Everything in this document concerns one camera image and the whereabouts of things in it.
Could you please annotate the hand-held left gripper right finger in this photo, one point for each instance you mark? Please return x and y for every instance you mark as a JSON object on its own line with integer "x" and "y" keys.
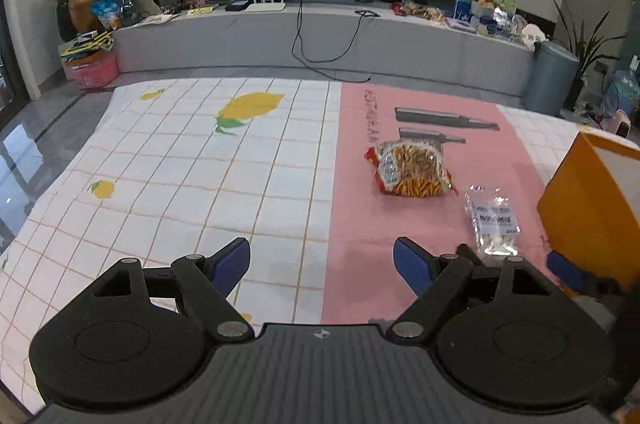
{"x": 412, "y": 264}

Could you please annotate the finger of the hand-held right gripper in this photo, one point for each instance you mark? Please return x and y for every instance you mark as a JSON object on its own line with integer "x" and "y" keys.
{"x": 565, "y": 271}

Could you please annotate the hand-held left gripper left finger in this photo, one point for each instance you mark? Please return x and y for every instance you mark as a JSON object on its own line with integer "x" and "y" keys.
{"x": 230, "y": 261}

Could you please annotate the orange box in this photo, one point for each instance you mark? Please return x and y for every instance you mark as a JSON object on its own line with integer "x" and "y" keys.
{"x": 580, "y": 204}

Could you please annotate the small clear snack packet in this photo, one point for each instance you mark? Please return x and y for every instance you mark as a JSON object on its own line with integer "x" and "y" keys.
{"x": 492, "y": 219}

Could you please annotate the bag of stick snacks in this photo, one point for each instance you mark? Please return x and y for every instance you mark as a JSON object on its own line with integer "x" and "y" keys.
{"x": 410, "y": 174}

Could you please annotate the pile of snacks on console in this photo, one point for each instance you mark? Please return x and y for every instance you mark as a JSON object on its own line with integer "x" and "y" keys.
{"x": 420, "y": 10}

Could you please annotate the pink printed mat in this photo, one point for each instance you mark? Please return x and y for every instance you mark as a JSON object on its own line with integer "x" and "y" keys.
{"x": 360, "y": 229}

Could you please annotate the white checked lemon blanket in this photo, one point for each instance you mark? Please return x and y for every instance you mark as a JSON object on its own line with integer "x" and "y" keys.
{"x": 175, "y": 204}

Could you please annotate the small standing fan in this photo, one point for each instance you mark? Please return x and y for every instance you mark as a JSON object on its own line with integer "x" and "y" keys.
{"x": 617, "y": 102}

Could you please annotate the grey trash can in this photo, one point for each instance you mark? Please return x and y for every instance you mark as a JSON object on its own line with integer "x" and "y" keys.
{"x": 550, "y": 79}

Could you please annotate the grey television console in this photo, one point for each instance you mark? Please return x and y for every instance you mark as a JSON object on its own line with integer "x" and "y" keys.
{"x": 425, "y": 49}

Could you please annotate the tall-leaved potted plant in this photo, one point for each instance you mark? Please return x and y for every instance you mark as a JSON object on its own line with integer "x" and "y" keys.
{"x": 587, "y": 44}

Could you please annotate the pink storage box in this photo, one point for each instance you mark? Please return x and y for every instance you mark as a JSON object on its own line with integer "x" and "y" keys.
{"x": 92, "y": 72}

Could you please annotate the yellow card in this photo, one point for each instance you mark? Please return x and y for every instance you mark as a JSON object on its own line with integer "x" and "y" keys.
{"x": 202, "y": 10}

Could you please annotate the blue and white boxes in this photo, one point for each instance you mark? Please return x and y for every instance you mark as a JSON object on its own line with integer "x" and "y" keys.
{"x": 475, "y": 17}

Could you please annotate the small black device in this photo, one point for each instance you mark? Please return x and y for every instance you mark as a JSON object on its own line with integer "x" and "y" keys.
{"x": 236, "y": 6}

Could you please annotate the stack of papers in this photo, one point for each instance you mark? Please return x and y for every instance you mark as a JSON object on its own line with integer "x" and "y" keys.
{"x": 85, "y": 47}

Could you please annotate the blue snack bag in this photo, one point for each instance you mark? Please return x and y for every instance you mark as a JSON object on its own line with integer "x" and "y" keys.
{"x": 107, "y": 12}

